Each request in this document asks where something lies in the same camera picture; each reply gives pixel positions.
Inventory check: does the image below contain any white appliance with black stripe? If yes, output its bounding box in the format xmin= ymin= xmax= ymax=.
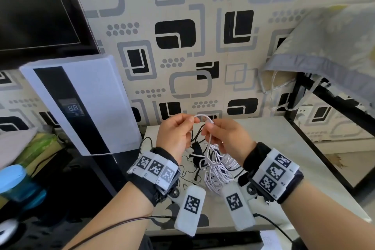
xmin=19 ymin=54 xmax=143 ymax=157

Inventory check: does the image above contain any white paper sheet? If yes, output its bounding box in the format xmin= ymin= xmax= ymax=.
xmin=259 ymin=230 xmax=291 ymax=250

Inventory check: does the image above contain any white cable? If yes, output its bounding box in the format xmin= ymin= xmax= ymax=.
xmin=190 ymin=114 xmax=244 ymax=194

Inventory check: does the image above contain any black flat screen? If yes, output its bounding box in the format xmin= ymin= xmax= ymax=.
xmin=0 ymin=0 xmax=101 ymax=69

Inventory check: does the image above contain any white wrist camera with marker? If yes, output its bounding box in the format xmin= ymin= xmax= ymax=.
xmin=174 ymin=184 xmax=207 ymax=237
xmin=220 ymin=184 xmax=256 ymax=231

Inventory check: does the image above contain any black tangled cable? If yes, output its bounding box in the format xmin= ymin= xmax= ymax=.
xmin=140 ymin=123 xmax=212 ymax=184

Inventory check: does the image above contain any person's left forearm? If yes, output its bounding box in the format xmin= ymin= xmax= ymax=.
xmin=62 ymin=180 xmax=155 ymax=250

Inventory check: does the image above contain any person's right hand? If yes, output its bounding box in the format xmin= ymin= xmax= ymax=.
xmin=201 ymin=118 xmax=257 ymax=167

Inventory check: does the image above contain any black wrist band with markers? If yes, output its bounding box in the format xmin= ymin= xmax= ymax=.
xmin=126 ymin=147 xmax=181 ymax=207
xmin=237 ymin=142 xmax=304 ymax=204

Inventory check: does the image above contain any green packet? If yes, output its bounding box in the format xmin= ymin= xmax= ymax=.
xmin=15 ymin=133 xmax=64 ymax=169

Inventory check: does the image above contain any person's right forearm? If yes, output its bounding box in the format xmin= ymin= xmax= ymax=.
xmin=279 ymin=179 xmax=375 ymax=250

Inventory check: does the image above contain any white hanging cord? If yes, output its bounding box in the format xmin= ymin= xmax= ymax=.
xmin=257 ymin=69 xmax=295 ymax=113

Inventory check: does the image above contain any white round object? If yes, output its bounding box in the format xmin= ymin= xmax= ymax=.
xmin=0 ymin=219 xmax=20 ymax=240

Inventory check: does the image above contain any grey patterned pillow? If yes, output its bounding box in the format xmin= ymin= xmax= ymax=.
xmin=262 ymin=3 xmax=375 ymax=110

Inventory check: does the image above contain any black camera cable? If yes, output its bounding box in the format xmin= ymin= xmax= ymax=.
xmin=70 ymin=215 xmax=177 ymax=250
xmin=253 ymin=213 xmax=294 ymax=243

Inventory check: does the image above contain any blue plastic bottle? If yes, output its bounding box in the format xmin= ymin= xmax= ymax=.
xmin=0 ymin=165 xmax=47 ymax=210

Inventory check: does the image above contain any person's left hand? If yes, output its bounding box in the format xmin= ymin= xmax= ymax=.
xmin=156 ymin=113 xmax=196 ymax=162

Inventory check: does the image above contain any white wall socket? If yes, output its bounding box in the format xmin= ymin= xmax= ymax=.
xmin=295 ymin=105 xmax=313 ymax=126

